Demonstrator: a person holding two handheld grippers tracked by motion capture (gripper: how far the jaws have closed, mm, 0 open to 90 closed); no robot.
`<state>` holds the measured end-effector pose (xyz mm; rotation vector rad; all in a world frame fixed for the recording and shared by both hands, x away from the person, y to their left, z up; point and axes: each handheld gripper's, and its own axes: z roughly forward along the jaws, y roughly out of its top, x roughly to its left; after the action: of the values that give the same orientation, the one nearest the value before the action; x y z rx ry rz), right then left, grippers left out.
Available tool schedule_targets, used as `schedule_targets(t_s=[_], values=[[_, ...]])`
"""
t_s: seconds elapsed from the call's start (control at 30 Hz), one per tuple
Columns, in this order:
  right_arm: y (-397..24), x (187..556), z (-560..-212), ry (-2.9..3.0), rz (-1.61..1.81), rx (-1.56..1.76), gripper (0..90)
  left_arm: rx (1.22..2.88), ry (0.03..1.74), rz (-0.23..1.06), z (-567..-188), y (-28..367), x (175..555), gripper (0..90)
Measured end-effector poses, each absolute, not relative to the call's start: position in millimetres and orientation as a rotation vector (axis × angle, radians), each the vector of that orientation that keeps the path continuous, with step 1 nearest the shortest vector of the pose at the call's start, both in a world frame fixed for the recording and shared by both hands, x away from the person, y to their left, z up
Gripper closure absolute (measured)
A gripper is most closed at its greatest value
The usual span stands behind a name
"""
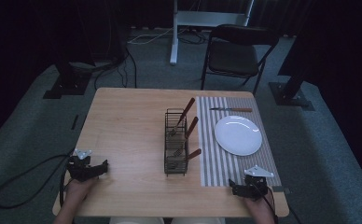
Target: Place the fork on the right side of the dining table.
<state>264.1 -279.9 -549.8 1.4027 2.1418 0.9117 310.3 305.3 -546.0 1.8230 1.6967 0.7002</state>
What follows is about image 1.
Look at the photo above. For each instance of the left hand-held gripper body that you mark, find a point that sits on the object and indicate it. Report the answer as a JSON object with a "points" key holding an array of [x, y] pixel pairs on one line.
{"points": [[79, 169]]}

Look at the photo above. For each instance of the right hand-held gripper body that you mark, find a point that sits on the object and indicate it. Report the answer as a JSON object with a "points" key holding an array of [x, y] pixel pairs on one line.
{"points": [[256, 186]]}

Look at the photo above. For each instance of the person's left hand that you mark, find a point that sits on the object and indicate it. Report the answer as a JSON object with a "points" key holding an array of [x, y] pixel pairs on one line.
{"points": [[78, 188]]}

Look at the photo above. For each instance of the person's right hand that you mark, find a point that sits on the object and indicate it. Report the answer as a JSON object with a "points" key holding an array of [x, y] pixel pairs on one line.
{"points": [[258, 205]]}

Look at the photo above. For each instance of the grey tape piece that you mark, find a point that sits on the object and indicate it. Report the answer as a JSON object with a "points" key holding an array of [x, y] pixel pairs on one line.
{"points": [[281, 189]]}

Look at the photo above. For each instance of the grey striped placemat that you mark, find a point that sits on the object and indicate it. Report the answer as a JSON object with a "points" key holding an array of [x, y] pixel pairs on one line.
{"points": [[210, 155]]}

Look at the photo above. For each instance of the black strip on floor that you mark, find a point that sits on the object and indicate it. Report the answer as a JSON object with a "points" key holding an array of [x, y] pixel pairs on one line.
{"points": [[74, 122]]}

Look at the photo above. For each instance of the white round plate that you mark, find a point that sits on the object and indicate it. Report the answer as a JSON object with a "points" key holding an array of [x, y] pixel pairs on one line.
{"points": [[238, 135]]}

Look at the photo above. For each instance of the black folding chair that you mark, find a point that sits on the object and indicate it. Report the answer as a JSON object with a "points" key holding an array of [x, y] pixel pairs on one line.
{"points": [[233, 57]]}

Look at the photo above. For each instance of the black stand with base plate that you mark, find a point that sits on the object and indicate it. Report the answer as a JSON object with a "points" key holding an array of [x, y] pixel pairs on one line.
{"points": [[289, 96], [67, 85]]}

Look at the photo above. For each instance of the white metal stand frame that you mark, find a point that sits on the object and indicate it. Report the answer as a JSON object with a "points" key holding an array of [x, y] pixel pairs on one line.
{"points": [[207, 18]]}

